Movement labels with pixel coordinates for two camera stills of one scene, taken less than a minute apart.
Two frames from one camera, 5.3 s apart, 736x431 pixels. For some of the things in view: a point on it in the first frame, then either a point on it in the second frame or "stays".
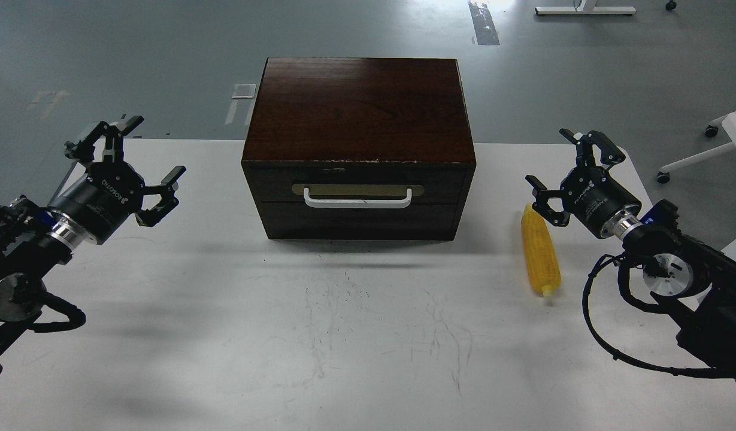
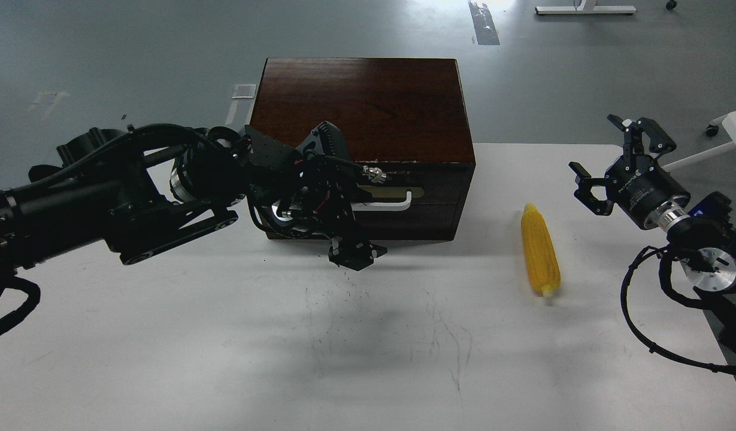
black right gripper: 590,193 to 640,185
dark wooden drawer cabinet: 359,149 stays
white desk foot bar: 585,7 stays
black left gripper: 91,205 to 312,192
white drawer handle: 333,204 stays
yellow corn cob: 541,252 stays
